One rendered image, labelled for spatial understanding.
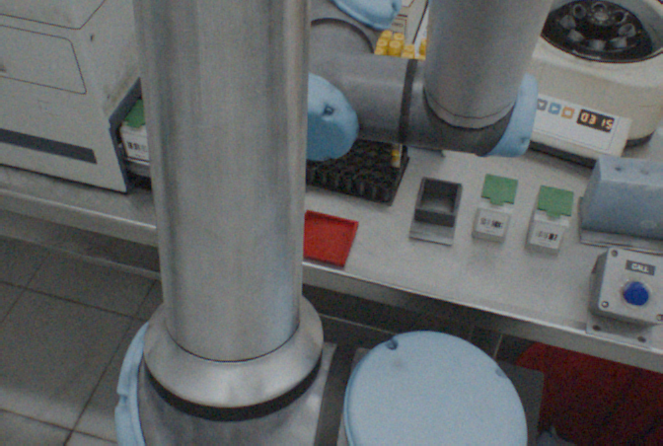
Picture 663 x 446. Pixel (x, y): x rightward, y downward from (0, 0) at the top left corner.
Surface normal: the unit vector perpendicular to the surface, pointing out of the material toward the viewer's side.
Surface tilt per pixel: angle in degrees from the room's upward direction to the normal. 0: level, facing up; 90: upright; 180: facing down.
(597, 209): 90
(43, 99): 90
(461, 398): 8
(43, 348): 0
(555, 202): 0
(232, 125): 77
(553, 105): 25
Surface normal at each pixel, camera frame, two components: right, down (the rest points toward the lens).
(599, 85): -0.43, 0.67
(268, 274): 0.60, 0.47
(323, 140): -0.18, 0.77
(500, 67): 0.27, 0.92
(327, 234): 0.01, -0.66
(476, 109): -0.11, 0.96
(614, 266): -0.13, -0.22
